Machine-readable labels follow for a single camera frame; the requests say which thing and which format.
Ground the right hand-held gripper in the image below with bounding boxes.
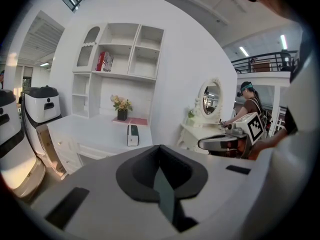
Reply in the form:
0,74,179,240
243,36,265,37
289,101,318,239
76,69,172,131
197,112,266,160

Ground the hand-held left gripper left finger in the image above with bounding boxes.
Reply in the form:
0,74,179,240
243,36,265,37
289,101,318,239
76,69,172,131
31,144,181,240

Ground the yellow flower bouquet black pot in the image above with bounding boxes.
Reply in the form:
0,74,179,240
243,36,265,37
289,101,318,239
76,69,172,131
110,94,134,122

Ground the white printed flag book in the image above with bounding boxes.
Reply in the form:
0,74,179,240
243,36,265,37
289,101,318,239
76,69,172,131
101,51,115,73

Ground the oval cream-framed mirror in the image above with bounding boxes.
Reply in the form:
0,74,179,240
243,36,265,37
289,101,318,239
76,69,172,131
198,78,223,125

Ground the white black robot machine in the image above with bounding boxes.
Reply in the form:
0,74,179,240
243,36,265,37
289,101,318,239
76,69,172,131
0,88,47,198
21,85,63,160

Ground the person's right forearm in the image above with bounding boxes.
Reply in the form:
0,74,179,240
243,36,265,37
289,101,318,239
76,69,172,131
249,127,288,161

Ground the red book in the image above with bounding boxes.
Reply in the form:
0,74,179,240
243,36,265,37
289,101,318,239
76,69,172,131
96,51,106,72

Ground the pink square mat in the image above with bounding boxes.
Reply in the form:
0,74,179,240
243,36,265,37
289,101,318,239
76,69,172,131
126,117,148,127
111,116,131,125

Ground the black balcony railing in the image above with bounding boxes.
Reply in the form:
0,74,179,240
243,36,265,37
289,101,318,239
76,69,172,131
231,50,299,74

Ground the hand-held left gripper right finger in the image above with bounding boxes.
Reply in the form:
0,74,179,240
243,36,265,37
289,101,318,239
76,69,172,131
159,144,273,240

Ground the white desk with shelves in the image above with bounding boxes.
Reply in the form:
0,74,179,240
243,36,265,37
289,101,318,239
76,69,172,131
46,22,166,175

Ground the small white flower vase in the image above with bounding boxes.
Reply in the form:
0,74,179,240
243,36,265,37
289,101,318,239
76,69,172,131
187,106,199,127

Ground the cream ornate dressing table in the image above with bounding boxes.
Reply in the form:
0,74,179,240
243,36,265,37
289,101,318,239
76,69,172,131
177,103,236,155

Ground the green and white box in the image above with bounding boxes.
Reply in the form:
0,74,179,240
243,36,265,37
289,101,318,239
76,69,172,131
126,124,140,147

